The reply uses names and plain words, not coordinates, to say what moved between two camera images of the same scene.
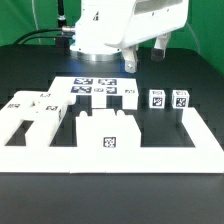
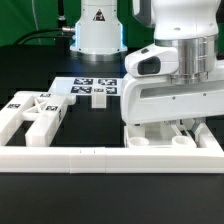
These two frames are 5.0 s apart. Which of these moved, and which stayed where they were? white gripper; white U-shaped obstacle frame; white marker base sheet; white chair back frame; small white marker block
Moved: white gripper
Stayed: white marker base sheet; small white marker block; white chair back frame; white U-shaped obstacle frame
